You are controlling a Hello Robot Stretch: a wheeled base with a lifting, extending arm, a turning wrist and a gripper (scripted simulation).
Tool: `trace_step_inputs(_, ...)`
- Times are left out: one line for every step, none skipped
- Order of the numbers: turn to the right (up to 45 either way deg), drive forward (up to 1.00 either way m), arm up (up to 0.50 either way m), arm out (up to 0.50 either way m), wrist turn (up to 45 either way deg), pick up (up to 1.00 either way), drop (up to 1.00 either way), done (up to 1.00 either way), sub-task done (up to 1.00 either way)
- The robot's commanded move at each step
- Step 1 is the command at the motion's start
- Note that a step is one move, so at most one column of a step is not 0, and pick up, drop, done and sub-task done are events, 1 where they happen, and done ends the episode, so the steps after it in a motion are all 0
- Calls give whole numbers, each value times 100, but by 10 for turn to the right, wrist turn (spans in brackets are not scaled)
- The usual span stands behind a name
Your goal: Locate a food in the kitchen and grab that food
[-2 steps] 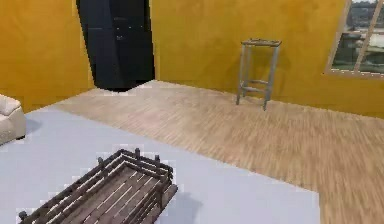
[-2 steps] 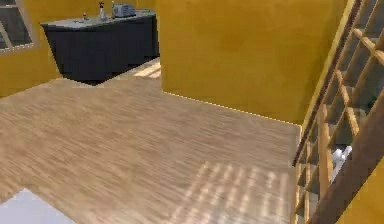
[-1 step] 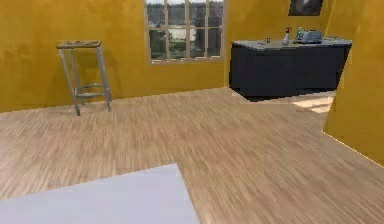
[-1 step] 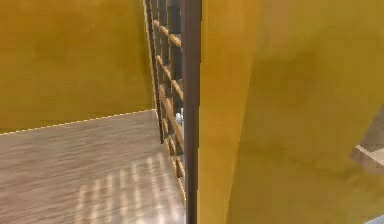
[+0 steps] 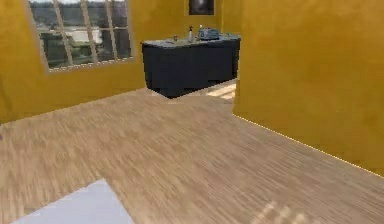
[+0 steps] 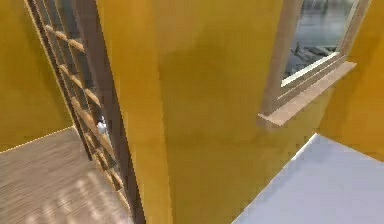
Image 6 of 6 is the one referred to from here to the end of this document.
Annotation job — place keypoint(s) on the brown glazed room door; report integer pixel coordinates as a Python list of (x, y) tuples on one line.
[(100, 83)]

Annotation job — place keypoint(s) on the wooden framed window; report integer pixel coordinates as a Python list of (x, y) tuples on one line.
[(313, 50)]

